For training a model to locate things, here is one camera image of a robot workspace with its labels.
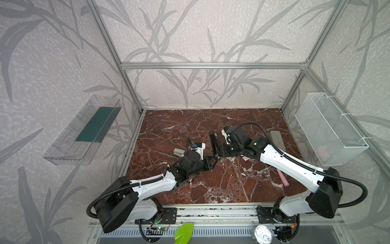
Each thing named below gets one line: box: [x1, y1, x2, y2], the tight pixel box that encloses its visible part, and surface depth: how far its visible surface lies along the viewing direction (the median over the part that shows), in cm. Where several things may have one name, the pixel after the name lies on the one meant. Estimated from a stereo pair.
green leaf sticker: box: [174, 222, 194, 244], surface depth 70 cm
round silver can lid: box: [254, 225, 273, 244], surface depth 65 cm
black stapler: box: [209, 132, 222, 159], surface depth 84 cm
